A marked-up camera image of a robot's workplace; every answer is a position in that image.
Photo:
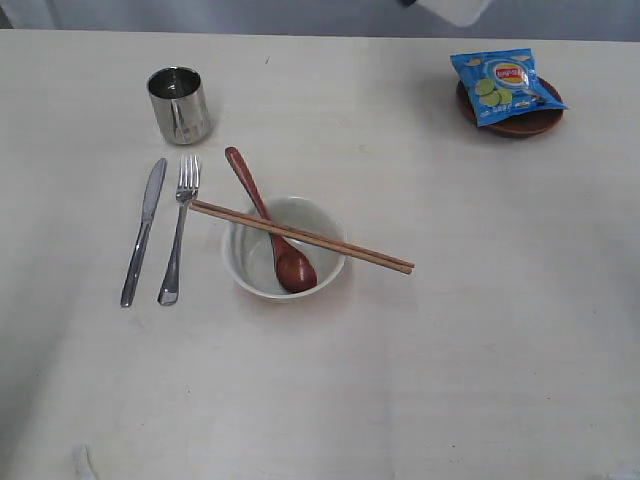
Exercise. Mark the brown wooden spoon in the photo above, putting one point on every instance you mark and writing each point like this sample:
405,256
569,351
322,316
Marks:
292,268

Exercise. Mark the clear glass bowl with flowers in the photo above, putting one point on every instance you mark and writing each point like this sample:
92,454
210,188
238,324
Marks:
248,256

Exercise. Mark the silver fork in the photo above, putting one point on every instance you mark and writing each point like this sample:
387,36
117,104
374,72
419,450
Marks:
186,191

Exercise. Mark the silver table knife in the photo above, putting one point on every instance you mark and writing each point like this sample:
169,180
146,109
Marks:
150,200

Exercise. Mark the metal cup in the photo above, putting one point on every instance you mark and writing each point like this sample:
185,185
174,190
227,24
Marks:
179,104

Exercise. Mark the brown round plate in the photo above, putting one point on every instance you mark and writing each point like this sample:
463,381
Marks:
519,126

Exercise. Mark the blue chips bag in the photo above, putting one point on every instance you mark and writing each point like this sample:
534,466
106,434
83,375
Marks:
503,84

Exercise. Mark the white perforated plastic basket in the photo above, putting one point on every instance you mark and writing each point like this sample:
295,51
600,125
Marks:
461,13

